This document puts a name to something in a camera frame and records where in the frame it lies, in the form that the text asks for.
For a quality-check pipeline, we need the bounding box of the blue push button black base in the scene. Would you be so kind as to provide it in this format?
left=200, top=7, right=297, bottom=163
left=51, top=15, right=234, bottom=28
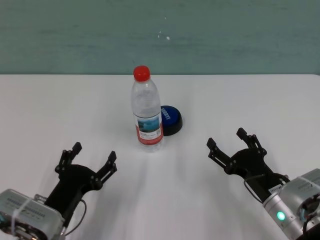
left=160, top=105, right=184, bottom=137

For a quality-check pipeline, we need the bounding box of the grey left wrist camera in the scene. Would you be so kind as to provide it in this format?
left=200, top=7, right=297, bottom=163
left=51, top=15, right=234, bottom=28
left=0, top=188, right=66, bottom=240

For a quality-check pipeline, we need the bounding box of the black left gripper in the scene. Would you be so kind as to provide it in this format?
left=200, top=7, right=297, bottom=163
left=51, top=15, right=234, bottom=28
left=44, top=141, right=119, bottom=226

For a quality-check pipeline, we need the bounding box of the white zip tie right camera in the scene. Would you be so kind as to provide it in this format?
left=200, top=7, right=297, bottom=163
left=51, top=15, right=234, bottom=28
left=301, top=175, right=320, bottom=192

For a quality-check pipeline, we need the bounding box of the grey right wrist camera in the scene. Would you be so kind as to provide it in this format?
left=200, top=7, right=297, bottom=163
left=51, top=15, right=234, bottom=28
left=277, top=168, right=320, bottom=221

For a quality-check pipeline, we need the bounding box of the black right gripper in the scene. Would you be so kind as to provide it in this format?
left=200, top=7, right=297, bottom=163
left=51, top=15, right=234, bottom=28
left=206, top=127, right=291, bottom=203

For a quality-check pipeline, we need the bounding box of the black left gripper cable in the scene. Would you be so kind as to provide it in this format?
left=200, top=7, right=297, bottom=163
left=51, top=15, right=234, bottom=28
left=60, top=199, right=88, bottom=236

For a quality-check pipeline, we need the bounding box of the clear water bottle red cap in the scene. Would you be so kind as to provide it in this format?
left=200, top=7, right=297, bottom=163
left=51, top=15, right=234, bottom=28
left=130, top=65, right=165, bottom=154

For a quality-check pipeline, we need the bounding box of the white zip tie left camera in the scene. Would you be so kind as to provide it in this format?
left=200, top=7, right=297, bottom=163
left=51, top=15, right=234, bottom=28
left=10, top=198, right=34, bottom=229

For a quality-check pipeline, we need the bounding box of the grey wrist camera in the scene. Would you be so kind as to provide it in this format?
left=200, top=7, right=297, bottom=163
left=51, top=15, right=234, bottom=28
left=277, top=168, right=320, bottom=221
left=0, top=188, right=66, bottom=240

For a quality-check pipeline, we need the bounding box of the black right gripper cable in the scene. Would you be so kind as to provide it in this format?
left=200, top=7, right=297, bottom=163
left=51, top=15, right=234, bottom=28
left=243, top=174, right=266, bottom=204

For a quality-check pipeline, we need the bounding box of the white zip tie camera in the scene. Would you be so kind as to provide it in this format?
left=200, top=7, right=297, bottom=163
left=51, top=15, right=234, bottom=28
left=10, top=198, right=34, bottom=229
left=301, top=175, right=320, bottom=192

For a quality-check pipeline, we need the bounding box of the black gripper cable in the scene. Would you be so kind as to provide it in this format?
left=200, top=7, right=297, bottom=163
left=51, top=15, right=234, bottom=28
left=243, top=174, right=266, bottom=204
left=60, top=199, right=88, bottom=236

